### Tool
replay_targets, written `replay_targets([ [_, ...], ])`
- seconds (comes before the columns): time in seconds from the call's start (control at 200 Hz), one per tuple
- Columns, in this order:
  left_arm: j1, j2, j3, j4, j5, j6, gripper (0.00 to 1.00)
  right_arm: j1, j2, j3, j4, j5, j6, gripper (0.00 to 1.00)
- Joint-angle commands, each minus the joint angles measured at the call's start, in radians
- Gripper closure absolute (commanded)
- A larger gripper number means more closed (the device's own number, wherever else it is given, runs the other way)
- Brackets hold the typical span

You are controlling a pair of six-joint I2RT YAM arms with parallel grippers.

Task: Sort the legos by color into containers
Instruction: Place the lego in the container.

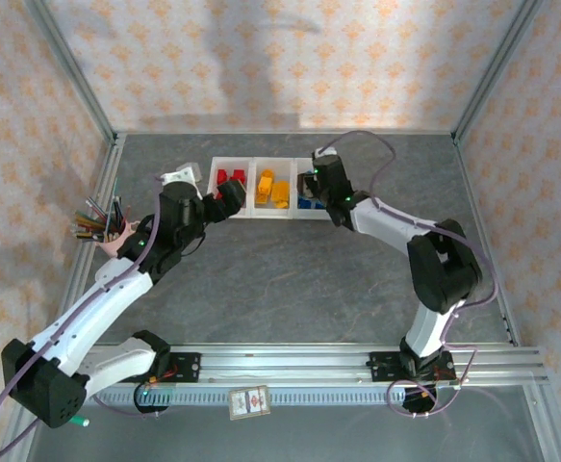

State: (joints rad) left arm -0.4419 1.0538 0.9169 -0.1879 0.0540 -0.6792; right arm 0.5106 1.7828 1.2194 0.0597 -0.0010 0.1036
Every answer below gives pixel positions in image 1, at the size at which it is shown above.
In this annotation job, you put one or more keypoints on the long red lego brick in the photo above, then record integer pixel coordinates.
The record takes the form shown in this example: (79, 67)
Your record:
(219, 192)

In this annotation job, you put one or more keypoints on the small red lego brick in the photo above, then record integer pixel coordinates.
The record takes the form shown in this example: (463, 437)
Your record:
(239, 174)

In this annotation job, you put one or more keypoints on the long yellow lego brick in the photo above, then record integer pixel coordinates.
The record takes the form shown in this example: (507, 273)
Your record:
(281, 190)

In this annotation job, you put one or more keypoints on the yellow curved lego brick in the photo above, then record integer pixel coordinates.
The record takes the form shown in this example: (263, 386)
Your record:
(283, 203)
(261, 199)
(266, 176)

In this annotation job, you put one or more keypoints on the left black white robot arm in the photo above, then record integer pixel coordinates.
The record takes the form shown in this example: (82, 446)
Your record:
(92, 313)

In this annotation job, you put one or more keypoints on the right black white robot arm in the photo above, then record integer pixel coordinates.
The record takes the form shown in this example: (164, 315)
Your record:
(443, 264)

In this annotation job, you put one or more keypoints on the translucent white plastic bin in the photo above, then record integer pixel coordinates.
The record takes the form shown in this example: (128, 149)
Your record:
(229, 163)
(304, 166)
(272, 163)

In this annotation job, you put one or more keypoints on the brown coloured pencil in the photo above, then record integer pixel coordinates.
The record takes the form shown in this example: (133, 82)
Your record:
(126, 217)

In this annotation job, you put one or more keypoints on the dark blue coloured pencil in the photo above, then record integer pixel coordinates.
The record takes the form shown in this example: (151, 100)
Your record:
(118, 212)

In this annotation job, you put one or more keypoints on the pink pencil cup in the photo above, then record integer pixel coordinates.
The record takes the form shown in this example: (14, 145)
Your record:
(116, 245)

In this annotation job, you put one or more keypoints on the green coloured pencil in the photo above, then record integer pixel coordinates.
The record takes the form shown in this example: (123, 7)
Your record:
(98, 211)

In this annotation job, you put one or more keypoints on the black coloured pencil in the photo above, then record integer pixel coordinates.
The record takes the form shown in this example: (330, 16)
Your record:
(90, 236)

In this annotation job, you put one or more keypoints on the yellow coloured pencil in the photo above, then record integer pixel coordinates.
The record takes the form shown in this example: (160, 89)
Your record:
(87, 220)

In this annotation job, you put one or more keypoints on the small printed card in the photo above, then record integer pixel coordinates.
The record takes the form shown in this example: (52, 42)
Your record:
(249, 403)

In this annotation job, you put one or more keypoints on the green marker pen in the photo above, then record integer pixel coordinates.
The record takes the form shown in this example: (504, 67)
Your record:
(82, 422)

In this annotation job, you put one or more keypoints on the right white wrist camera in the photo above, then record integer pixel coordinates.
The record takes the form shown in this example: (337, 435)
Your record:
(324, 152)

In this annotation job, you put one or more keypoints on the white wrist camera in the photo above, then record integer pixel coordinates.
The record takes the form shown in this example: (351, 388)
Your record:
(184, 173)
(324, 152)

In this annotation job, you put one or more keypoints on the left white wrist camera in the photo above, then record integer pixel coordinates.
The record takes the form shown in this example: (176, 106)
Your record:
(184, 173)

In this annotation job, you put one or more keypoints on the aluminium side rail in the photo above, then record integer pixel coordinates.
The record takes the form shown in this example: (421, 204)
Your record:
(472, 202)
(107, 168)

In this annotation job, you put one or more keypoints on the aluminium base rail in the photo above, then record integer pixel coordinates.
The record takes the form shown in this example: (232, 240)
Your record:
(285, 366)

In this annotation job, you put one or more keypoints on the aluminium frame post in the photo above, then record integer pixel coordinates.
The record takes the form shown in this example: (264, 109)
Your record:
(73, 72)
(496, 72)

